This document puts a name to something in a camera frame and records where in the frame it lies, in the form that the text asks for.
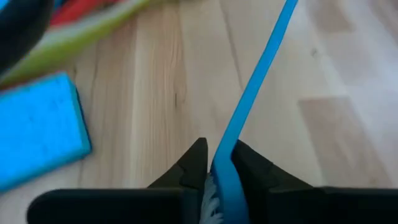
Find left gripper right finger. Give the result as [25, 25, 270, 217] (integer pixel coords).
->
[232, 139, 386, 224]

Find blue sponge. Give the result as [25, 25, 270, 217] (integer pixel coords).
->
[0, 72, 93, 194]

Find red brush white bristles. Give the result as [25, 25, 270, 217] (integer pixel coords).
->
[49, 0, 122, 27]

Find blue brush white bristles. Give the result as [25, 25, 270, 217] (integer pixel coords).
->
[198, 0, 299, 224]

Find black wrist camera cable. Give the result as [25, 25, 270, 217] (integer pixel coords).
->
[0, 0, 55, 74]

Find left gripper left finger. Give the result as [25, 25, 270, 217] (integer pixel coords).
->
[121, 137, 208, 224]

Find green brush yellow bristles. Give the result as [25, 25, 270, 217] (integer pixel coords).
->
[0, 0, 153, 90]

